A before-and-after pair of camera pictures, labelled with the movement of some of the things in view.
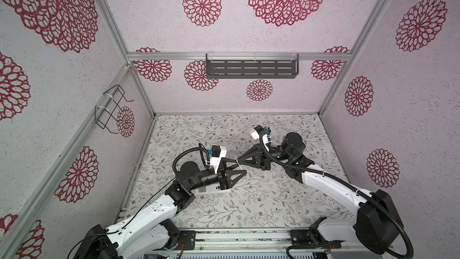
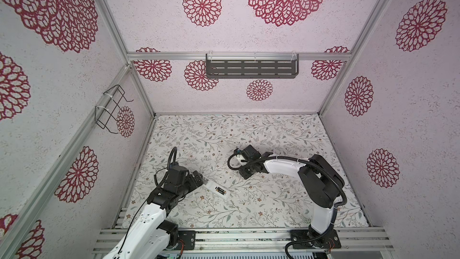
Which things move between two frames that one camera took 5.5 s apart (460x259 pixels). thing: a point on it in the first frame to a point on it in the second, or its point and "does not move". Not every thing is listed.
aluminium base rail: x=246 y=241 does not move
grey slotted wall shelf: x=251 y=66 does not move
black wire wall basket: x=106 y=113 does not move
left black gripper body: x=221 y=178 to x=190 y=184
